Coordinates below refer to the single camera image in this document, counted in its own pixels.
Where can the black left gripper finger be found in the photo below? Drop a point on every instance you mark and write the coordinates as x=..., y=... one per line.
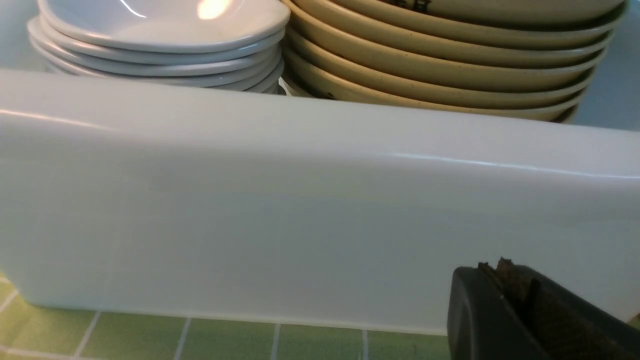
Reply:
x=512, y=312

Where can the top beige bowl in stack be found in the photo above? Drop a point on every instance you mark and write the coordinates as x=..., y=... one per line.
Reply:
x=515, y=24

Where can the green checkered tablecloth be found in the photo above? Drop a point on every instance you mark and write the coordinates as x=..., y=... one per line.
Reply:
x=32, y=333

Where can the large white plastic tub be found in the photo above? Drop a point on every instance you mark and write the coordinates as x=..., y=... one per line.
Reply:
x=133, y=197

